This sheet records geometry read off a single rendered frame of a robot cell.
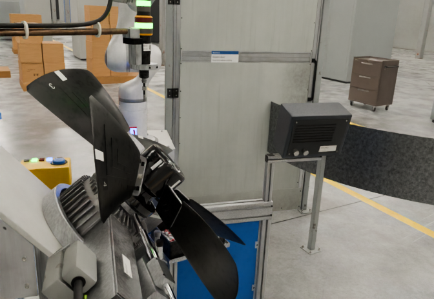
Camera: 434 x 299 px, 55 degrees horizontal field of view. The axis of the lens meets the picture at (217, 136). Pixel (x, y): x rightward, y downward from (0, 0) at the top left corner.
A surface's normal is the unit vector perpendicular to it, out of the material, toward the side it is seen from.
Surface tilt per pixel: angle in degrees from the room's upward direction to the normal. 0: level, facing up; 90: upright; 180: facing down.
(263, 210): 90
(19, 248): 90
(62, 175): 90
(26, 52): 90
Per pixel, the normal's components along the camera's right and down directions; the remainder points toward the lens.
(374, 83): -0.85, 0.12
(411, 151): -0.47, 0.24
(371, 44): 0.48, 0.27
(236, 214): 0.28, 0.29
